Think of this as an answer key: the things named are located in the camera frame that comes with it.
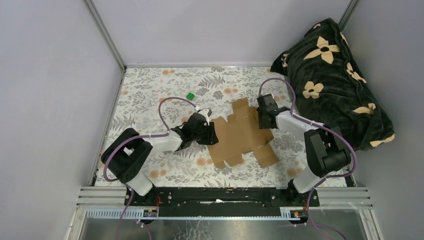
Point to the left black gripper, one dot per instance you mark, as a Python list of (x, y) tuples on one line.
[(211, 138)]

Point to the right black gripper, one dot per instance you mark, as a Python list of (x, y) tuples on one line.
[(261, 125)]

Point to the brown cardboard box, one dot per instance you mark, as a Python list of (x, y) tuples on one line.
[(240, 134)]

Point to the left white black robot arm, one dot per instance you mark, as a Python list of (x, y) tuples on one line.
[(126, 156)]

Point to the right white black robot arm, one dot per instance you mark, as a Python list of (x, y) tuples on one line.
[(326, 152)]

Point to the small green cube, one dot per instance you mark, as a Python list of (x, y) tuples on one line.
[(190, 96)]

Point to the black floral blanket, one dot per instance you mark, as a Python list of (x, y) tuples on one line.
[(331, 89)]

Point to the floral patterned table mat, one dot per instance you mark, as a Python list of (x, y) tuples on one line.
[(152, 99)]

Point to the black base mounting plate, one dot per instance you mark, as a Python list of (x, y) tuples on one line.
[(257, 202)]

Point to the aluminium frame rail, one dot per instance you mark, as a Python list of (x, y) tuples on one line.
[(329, 197)]

